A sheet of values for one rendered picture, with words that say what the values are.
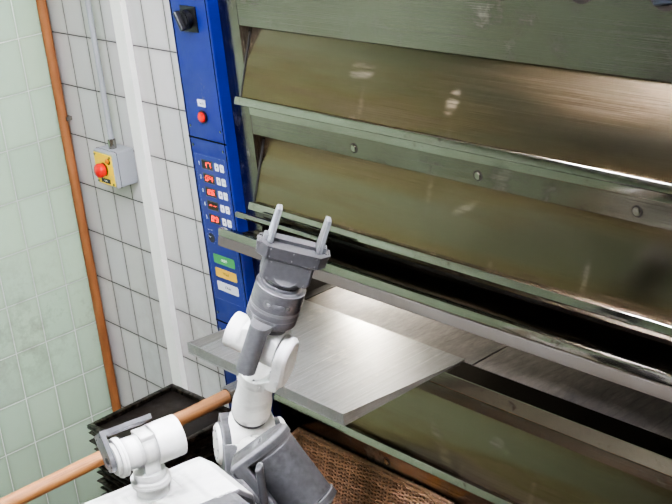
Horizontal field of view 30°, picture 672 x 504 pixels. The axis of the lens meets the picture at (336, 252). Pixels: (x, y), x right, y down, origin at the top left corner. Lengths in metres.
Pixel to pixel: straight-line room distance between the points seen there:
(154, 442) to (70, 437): 2.08
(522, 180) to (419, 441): 0.76
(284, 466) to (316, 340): 0.92
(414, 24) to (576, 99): 0.39
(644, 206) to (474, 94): 0.42
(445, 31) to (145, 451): 1.00
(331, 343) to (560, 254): 0.73
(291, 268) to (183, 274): 1.40
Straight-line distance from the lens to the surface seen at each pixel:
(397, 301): 2.53
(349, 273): 2.63
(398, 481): 3.01
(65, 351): 3.92
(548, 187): 2.36
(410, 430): 2.90
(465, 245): 2.54
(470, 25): 2.39
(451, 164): 2.51
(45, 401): 3.94
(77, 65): 3.61
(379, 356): 2.83
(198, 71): 3.06
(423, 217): 2.62
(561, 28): 2.25
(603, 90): 2.25
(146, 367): 3.83
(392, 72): 2.59
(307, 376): 2.78
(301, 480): 2.06
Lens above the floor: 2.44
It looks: 21 degrees down
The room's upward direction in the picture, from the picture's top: 6 degrees counter-clockwise
